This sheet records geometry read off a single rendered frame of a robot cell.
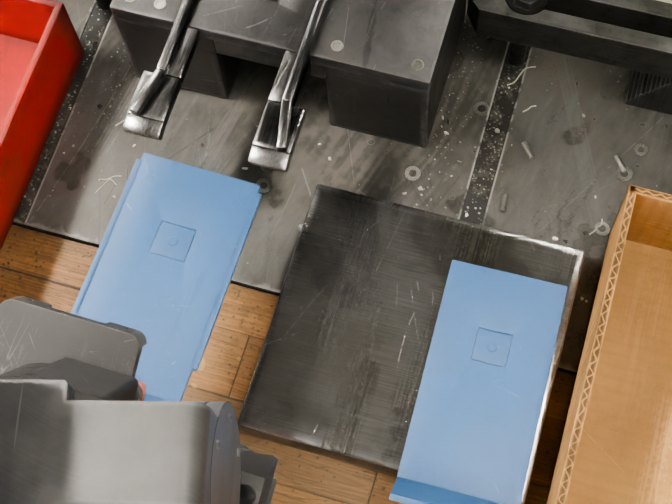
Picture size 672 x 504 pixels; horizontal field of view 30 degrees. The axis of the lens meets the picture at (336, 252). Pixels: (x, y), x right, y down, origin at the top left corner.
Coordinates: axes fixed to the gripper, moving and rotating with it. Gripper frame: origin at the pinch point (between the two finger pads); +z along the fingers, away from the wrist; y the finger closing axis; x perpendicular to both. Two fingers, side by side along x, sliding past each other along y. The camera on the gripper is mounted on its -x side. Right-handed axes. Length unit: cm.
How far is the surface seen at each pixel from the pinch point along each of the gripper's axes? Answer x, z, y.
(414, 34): -9.5, 13.0, 22.7
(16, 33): 16.8, 20.1, 16.7
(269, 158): -3.6, 9.2, 13.5
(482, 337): -18.2, 11.6, 6.7
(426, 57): -10.5, 12.4, 21.6
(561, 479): -23.8, 3.8, 1.6
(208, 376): -3.1, 12.0, -0.2
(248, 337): -4.6, 13.2, 2.5
